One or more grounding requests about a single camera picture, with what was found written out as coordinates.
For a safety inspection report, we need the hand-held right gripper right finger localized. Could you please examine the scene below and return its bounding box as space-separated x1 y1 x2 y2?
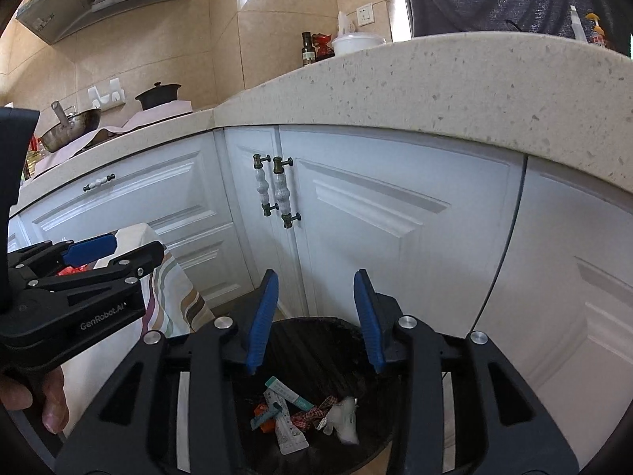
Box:
353 270 579 475

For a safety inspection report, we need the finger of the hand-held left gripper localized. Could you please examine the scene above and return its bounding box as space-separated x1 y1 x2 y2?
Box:
27 240 167 304
7 235 119 279

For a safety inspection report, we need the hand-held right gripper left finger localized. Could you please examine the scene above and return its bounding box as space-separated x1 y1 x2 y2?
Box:
54 270 280 475

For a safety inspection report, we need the black trash bin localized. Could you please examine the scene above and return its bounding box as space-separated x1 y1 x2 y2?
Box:
158 315 447 475

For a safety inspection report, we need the teal white slim box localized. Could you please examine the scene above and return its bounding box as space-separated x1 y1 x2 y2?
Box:
263 376 314 409

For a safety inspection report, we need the orange plastic bag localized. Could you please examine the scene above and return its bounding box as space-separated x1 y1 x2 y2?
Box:
254 402 278 433

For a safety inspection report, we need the light blue sachet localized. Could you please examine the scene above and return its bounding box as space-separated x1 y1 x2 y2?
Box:
250 402 284 431

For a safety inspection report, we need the red checkered ribbon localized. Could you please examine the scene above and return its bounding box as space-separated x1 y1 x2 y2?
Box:
289 396 337 429

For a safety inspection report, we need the white tissue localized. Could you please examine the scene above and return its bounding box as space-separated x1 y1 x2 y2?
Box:
321 396 361 445

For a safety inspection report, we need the white blue packet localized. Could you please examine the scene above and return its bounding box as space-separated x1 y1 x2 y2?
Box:
264 391 309 456

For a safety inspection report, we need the person's left hand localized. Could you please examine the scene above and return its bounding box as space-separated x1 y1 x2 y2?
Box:
0 366 69 434

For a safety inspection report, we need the striped tablecloth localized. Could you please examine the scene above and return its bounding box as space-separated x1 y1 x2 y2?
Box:
59 222 214 450

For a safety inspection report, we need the white kitchen cabinet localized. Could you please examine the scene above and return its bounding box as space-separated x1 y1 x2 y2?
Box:
7 32 633 458

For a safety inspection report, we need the group of condiment bottles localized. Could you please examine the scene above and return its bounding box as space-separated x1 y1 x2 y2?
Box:
22 136 48 179

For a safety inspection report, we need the pale stove cover cloth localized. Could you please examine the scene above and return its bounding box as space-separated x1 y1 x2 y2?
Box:
32 126 135 177
126 100 194 132

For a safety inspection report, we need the steel wok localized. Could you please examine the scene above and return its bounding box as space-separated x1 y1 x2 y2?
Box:
37 100 103 154

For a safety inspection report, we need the black clay pot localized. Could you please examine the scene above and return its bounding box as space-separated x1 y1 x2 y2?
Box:
135 82 182 112

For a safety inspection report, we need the white lidded container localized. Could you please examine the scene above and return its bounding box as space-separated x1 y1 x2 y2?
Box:
330 31 387 58

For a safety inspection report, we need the red food package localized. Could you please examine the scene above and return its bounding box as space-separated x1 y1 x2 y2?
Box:
313 32 335 63

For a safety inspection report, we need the orange printed small package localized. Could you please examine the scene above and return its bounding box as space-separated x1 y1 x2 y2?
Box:
586 12 608 49

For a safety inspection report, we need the white drawer handle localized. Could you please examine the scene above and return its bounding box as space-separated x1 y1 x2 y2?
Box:
83 173 116 193

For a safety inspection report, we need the white cabinet door handle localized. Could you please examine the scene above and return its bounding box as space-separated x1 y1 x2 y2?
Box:
271 156 301 229
252 153 279 217

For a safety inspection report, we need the white wall hook rack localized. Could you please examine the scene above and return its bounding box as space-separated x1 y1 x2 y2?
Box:
88 78 126 106

